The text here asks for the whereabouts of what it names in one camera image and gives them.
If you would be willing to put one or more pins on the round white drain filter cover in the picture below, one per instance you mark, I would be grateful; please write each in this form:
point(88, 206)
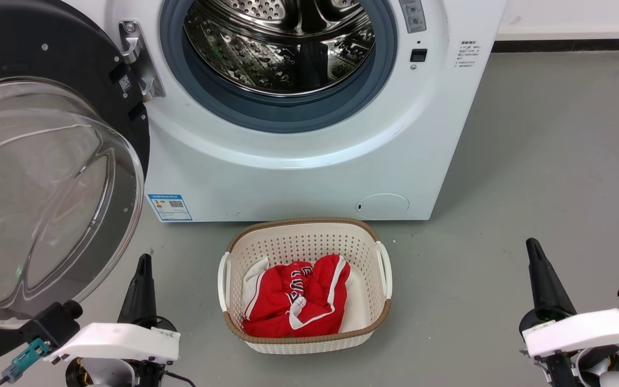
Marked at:
point(382, 206)

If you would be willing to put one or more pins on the cream perforated laundry basket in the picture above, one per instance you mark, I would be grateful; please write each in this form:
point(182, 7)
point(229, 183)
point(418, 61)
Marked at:
point(304, 236)

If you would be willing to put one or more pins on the steel perforated washer drum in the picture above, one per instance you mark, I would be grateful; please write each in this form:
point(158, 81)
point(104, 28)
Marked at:
point(280, 48)

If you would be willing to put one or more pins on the white washing machine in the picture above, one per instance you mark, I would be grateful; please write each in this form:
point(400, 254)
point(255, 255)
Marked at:
point(299, 172)

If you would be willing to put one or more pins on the blue energy label sticker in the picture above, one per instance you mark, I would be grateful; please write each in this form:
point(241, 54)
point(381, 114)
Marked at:
point(170, 207)

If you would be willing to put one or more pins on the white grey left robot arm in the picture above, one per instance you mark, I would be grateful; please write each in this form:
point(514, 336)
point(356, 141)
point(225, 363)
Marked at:
point(100, 373)

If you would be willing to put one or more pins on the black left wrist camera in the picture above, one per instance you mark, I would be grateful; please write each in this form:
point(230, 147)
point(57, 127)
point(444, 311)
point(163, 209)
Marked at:
point(54, 322)

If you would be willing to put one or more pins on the printed warning text label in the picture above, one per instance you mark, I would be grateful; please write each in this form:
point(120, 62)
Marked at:
point(468, 54)

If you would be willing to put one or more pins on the red sports garment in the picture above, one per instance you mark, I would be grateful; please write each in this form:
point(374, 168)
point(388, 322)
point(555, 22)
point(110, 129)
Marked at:
point(293, 301)

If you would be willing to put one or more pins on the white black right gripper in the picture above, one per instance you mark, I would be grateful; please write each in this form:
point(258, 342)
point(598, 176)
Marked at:
point(583, 330)

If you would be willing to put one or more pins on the black round glass washer door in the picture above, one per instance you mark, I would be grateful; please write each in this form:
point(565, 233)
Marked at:
point(46, 204)

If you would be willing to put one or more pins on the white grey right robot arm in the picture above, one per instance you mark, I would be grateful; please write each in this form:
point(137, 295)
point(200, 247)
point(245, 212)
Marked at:
point(599, 368)

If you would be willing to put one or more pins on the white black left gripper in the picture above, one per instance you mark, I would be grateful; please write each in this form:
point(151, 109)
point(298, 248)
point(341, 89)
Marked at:
point(121, 341)

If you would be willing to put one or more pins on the metal door hinge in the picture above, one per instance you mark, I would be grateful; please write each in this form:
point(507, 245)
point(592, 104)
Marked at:
point(140, 59)

